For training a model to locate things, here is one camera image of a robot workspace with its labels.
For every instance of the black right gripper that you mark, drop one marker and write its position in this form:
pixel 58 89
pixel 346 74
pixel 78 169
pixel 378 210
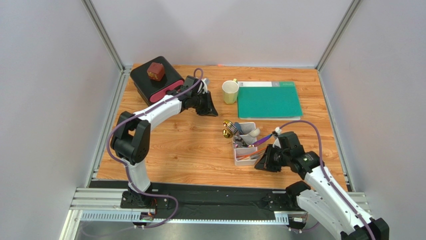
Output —
pixel 272 158

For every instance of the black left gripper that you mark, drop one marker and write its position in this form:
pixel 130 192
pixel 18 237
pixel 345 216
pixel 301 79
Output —
pixel 209 104

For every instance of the iridescent purple knife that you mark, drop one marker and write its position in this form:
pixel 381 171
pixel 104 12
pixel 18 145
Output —
pixel 261 141

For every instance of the blue grey plastic spoon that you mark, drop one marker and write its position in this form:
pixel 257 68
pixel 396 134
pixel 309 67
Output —
pixel 238 127

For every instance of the white compartment organizer box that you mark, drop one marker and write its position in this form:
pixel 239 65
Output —
pixel 246 127

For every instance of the white handled ladle spoon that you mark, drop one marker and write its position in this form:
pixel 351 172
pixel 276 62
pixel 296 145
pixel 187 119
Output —
pixel 255 133

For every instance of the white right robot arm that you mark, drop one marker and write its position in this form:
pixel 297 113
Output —
pixel 318 194

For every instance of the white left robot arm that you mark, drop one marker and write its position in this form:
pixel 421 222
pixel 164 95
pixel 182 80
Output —
pixel 130 139

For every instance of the pale yellow mug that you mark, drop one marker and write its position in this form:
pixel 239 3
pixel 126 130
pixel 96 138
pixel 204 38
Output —
pixel 230 91

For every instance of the green notebook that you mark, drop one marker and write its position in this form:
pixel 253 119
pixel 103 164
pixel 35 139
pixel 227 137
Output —
pixel 268 100

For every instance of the black pink drawer box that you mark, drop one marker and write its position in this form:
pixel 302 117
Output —
pixel 150 90

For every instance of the red brown cube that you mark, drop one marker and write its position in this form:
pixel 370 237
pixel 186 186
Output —
pixel 156 71

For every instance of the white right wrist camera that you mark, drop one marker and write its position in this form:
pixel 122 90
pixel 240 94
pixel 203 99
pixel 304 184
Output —
pixel 275 135

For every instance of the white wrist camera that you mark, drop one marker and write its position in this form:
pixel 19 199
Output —
pixel 203 88
pixel 275 135

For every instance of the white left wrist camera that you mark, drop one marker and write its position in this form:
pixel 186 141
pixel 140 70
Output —
pixel 203 88

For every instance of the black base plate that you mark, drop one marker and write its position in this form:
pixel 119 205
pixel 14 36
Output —
pixel 203 202

